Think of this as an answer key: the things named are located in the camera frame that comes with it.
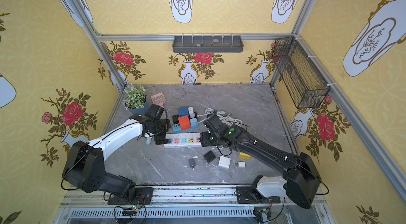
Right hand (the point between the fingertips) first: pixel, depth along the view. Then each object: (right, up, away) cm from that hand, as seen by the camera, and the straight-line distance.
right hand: (201, 142), depth 79 cm
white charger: (-6, +12, +19) cm, 23 cm away
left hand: (-16, +4, +9) cm, 19 cm away
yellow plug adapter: (+23, -8, +3) cm, 24 cm away
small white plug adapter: (+21, -12, +3) cm, 25 cm away
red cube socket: (-10, +7, +13) cm, 18 cm away
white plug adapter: (+12, -11, +3) cm, 17 cm away
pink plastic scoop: (-31, +21, +34) cm, 51 cm away
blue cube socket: (-11, +14, +16) cm, 24 cm away
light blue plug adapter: (-5, +7, +16) cm, 18 cm away
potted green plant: (-39, +21, +14) cm, 46 cm away
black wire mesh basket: (+49, +29, -4) cm, 57 cm away
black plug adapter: (+4, -9, +5) cm, 11 cm away
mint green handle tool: (-31, -3, +11) cm, 33 cm away
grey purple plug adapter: (-5, -12, +5) cm, 14 cm away
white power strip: (-12, -2, +11) cm, 16 cm away
